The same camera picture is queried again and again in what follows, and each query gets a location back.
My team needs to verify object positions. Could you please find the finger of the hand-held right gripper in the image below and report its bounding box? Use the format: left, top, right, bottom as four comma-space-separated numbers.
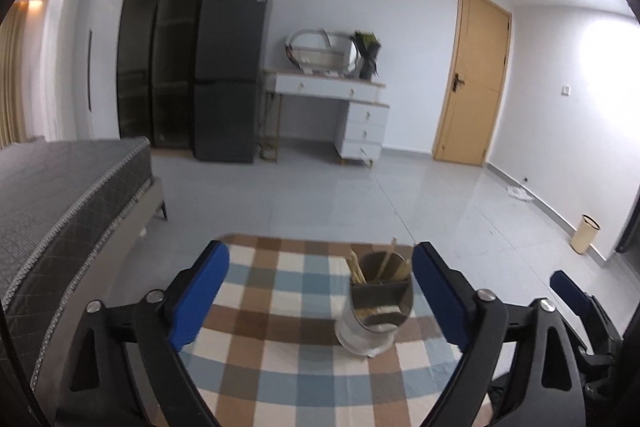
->
549, 270, 627, 360

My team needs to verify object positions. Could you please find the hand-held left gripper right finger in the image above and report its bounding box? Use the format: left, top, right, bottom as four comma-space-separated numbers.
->
412, 242, 587, 427

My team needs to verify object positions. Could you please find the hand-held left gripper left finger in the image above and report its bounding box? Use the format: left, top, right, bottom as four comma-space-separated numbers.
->
67, 241, 230, 427

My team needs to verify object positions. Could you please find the metal utensil holder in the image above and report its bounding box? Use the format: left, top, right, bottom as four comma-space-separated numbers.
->
334, 249, 416, 358

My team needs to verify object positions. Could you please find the bunch of chopsticks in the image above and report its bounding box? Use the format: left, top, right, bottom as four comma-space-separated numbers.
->
344, 235, 414, 286

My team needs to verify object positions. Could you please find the beige waste bin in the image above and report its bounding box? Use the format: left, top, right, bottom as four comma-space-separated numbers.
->
570, 214, 602, 255

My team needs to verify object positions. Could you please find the black furniture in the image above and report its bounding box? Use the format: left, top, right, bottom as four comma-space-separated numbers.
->
612, 186, 640, 254

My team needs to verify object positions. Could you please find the checkered mat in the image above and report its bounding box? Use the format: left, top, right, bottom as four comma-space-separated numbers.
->
177, 234, 467, 427

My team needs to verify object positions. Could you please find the white dressing table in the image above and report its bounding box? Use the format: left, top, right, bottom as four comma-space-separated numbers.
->
262, 69, 390, 168

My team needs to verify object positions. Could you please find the dark grey refrigerator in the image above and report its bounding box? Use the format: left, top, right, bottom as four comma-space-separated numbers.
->
192, 0, 274, 164

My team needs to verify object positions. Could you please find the wooden door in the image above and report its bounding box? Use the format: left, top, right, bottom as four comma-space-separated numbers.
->
432, 0, 514, 168

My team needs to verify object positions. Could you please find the potted green plant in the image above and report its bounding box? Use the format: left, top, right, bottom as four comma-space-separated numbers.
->
349, 30, 384, 80

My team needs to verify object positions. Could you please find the dark glass wardrobe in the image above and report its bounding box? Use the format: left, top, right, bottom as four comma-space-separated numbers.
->
116, 0, 236, 150

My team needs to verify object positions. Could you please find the oval mirror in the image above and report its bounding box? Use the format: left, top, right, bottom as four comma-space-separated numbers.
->
284, 28, 359, 76

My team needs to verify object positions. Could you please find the white wardrobe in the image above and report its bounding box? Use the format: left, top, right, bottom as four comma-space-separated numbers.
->
44, 0, 124, 144

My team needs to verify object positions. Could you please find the beige curtain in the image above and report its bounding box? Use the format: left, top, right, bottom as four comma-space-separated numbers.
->
0, 0, 49, 148

